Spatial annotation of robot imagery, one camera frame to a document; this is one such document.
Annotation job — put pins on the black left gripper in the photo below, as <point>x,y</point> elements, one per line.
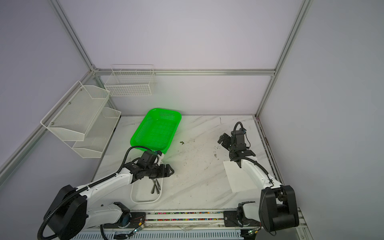
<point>167,170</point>

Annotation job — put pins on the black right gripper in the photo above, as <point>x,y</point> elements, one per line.
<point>227,139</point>

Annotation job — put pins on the silver fork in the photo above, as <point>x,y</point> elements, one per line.
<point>154,186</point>

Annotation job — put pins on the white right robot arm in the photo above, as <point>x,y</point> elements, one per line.
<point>277,209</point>

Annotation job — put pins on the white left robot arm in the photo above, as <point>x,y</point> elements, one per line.
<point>76,209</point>

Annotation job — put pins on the white rectangular tray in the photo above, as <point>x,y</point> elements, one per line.
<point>141,191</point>

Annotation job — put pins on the green plastic basket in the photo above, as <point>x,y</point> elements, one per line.
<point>157,130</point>

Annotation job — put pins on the white mesh lower shelf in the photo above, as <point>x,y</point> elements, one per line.
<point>98,137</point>

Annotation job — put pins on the white mesh shelf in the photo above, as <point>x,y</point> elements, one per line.
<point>98,137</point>
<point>73,117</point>

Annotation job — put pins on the white mesh upper shelf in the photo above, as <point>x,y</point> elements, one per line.
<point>73,117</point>

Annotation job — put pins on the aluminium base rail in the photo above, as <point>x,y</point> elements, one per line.
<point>193,225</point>

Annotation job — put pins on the white wire basket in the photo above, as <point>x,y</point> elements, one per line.
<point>130,80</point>

